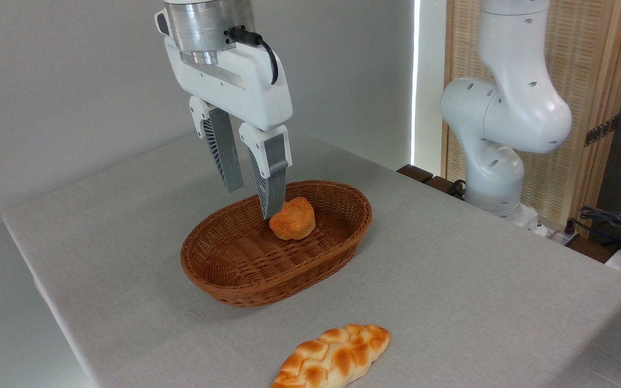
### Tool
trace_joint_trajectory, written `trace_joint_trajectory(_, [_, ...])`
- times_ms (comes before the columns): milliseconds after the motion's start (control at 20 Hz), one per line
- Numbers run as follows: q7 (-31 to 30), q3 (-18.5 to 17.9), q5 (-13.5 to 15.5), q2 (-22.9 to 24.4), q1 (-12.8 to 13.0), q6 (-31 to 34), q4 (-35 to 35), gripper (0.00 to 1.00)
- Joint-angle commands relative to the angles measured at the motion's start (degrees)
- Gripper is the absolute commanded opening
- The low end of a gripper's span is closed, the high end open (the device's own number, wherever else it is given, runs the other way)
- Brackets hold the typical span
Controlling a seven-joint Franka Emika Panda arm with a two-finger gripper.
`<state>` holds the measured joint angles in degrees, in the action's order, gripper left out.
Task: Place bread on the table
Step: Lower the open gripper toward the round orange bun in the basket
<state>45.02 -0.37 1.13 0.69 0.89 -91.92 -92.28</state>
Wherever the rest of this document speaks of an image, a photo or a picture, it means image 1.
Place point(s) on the wooden folding screen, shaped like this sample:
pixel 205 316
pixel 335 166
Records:
pixel 591 64

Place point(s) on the braided bread loaf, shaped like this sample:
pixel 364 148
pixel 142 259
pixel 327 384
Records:
pixel 332 355

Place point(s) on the brown wicker basket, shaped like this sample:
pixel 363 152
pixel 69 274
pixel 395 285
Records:
pixel 246 264

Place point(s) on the round orange bread bun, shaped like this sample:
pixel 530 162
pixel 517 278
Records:
pixel 293 221

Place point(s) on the dark metal screen hinge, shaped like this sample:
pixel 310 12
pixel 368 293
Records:
pixel 601 130

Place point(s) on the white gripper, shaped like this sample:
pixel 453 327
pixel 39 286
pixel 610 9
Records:
pixel 235 81

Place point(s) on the grey tablecloth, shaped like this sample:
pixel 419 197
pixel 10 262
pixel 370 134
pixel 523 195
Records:
pixel 127 242

